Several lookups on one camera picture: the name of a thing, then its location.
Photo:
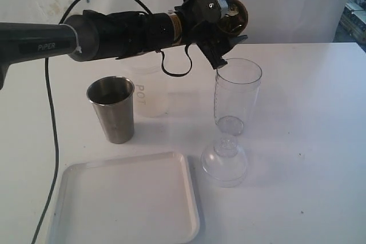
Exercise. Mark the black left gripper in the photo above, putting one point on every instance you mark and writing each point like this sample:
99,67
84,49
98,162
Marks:
211,41

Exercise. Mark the brown wooden cup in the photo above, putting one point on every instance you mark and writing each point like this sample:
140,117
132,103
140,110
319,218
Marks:
222,22

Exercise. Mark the brown chunks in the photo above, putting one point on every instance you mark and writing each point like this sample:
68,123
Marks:
234,19

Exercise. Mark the stainless steel tumbler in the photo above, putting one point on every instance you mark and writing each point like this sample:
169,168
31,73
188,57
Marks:
112,100

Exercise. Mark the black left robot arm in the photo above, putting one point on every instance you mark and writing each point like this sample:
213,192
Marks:
90,36

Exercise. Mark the clear plastic shaker cup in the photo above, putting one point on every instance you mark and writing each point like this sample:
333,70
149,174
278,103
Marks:
235,94

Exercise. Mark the clear dome shaker lid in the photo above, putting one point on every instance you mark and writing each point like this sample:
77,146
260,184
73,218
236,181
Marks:
224,161

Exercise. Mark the translucent white plastic container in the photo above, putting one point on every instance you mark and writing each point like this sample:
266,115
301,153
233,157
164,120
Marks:
151,84

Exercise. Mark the white square plastic tray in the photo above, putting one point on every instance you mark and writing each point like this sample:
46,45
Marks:
140,199

